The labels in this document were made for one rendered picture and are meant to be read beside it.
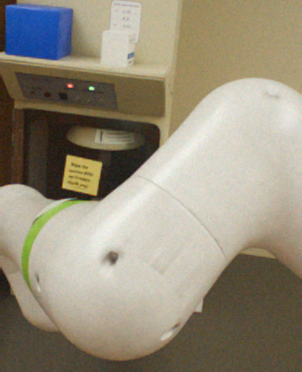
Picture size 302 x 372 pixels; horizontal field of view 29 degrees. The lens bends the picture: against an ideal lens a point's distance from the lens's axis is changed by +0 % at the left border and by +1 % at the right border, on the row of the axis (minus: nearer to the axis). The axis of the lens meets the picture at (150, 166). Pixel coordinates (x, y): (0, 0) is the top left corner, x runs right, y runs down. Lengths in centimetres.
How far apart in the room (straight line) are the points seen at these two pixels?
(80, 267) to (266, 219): 16
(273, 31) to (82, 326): 126
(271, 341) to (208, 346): 15
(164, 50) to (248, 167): 74
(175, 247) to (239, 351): 89
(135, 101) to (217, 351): 55
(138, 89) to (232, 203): 67
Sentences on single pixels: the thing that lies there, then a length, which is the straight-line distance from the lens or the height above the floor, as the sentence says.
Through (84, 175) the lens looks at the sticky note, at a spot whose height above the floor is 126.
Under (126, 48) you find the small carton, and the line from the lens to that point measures 110.
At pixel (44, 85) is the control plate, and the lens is 116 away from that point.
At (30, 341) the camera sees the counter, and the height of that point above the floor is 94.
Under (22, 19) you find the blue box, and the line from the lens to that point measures 112.
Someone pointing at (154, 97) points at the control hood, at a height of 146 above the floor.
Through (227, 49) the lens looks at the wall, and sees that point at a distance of 160.
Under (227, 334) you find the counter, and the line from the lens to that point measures 136.
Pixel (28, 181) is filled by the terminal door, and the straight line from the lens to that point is 129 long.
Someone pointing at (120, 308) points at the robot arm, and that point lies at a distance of 43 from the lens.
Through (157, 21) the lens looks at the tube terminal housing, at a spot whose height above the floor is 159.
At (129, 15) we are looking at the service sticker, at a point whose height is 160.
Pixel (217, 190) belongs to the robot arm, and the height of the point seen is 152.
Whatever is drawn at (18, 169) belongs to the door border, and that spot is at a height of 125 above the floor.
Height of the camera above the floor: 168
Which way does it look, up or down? 18 degrees down
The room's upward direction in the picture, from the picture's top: 6 degrees clockwise
